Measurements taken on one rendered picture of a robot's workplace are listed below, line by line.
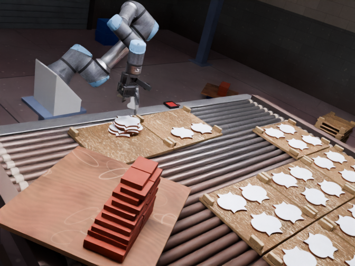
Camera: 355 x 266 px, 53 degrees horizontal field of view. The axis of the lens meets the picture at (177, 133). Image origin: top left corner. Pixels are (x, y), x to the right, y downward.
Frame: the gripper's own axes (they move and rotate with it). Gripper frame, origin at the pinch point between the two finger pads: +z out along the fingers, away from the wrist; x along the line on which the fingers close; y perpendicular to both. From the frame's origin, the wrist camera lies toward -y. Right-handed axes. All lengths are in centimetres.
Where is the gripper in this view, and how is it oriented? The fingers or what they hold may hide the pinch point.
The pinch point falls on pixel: (129, 108)
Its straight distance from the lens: 185.7
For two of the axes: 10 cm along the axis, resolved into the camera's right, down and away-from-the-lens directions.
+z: -2.3, 8.6, 4.6
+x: 5.3, 5.0, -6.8
